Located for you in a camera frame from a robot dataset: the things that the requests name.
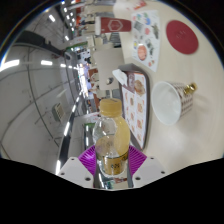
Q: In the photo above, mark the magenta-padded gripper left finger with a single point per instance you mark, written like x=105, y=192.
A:
x=76, y=170

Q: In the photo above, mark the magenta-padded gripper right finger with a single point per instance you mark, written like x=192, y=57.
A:
x=146, y=170

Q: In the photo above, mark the clear bottle with yellow cap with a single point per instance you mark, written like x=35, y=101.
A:
x=111, y=140

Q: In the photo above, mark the brown food tray, paper liner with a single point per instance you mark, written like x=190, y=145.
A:
x=138, y=113

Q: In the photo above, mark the ceiling air conditioner unit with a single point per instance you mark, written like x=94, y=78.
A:
x=58, y=111

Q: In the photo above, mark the crumpled white napkin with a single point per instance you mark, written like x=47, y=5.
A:
x=120, y=76

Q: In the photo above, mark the beige chair with round hole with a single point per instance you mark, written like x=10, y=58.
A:
x=106, y=65

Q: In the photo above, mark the group of ceiling lights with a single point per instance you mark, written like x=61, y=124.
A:
x=10, y=64

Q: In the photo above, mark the colourful printed paper sheet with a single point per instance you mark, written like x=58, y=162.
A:
x=146, y=40

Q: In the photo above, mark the flat round red coaster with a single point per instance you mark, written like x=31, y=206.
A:
x=182, y=36

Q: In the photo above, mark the red paper cup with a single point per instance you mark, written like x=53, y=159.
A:
x=115, y=25

